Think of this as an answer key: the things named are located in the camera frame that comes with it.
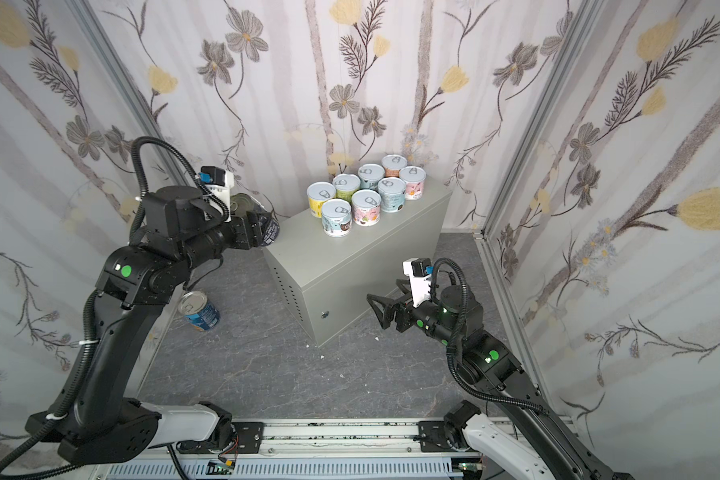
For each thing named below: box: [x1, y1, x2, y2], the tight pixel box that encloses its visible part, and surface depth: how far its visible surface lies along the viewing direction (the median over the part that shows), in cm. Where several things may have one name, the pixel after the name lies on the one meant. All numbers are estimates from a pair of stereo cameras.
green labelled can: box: [332, 173, 361, 205], surface depth 78 cm
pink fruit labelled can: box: [399, 165, 427, 201], surface depth 81 cm
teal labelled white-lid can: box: [358, 164, 385, 191], surface depth 81 cm
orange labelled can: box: [381, 154, 407, 178], surface depth 85 cm
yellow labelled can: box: [306, 181, 337, 219], surface depth 76 cm
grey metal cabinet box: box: [262, 190, 453, 347], surface depth 76 cm
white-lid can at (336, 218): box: [321, 198, 352, 238], surface depth 72 cm
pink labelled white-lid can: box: [351, 189, 382, 227], surface depth 74 cm
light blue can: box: [377, 177, 407, 213], surface depth 78 cm
